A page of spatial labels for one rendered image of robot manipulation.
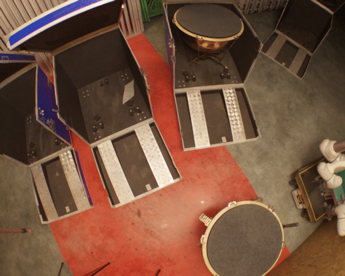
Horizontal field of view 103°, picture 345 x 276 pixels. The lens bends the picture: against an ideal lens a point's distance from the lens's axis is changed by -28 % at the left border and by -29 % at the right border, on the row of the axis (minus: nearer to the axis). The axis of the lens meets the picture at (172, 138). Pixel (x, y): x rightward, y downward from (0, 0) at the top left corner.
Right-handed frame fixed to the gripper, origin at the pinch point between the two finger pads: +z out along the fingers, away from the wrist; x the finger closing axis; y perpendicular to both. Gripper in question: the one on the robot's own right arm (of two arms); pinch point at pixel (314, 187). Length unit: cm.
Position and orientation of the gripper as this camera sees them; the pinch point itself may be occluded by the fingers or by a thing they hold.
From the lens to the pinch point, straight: 216.0
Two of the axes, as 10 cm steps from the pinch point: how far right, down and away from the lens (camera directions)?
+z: 0.1, 3.7, 9.3
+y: 9.5, -3.0, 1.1
